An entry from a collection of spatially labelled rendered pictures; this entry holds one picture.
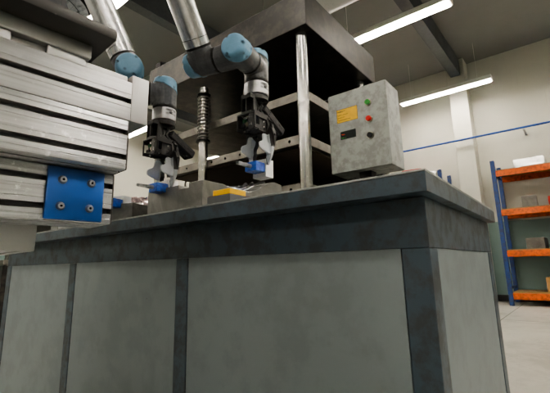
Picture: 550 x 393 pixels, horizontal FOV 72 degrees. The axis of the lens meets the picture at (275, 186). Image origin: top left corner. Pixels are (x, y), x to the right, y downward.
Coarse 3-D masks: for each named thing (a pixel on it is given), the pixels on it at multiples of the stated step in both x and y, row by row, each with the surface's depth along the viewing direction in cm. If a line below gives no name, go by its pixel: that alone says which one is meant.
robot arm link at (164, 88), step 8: (160, 80) 122; (168, 80) 123; (152, 88) 121; (160, 88) 121; (168, 88) 122; (176, 88) 125; (152, 96) 121; (160, 96) 121; (168, 96) 122; (176, 96) 125; (152, 104) 123; (160, 104) 121; (168, 104) 121; (176, 104) 125
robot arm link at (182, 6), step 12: (168, 0) 104; (180, 0) 103; (192, 0) 105; (180, 12) 104; (192, 12) 105; (180, 24) 106; (192, 24) 106; (180, 36) 109; (192, 36) 107; (204, 36) 109; (192, 48) 109; (204, 48) 109; (192, 60) 111; (204, 60) 110; (192, 72) 113; (204, 72) 112; (216, 72) 112
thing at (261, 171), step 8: (256, 160) 109; (264, 160) 112; (272, 160) 114; (248, 168) 110; (256, 168) 108; (264, 168) 111; (272, 168) 113; (256, 176) 113; (264, 176) 111; (272, 176) 113
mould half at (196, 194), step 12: (204, 180) 108; (168, 192) 116; (180, 192) 113; (192, 192) 109; (204, 192) 107; (252, 192) 124; (264, 192) 129; (276, 192) 134; (156, 204) 119; (168, 204) 116; (180, 204) 112; (192, 204) 108; (204, 204) 107
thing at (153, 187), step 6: (168, 180) 119; (138, 186) 112; (144, 186) 114; (150, 186) 115; (156, 186) 115; (162, 186) 117; (168, 186) 118; (150, 192) 118; (156, 192) 118; (162, 192) 118
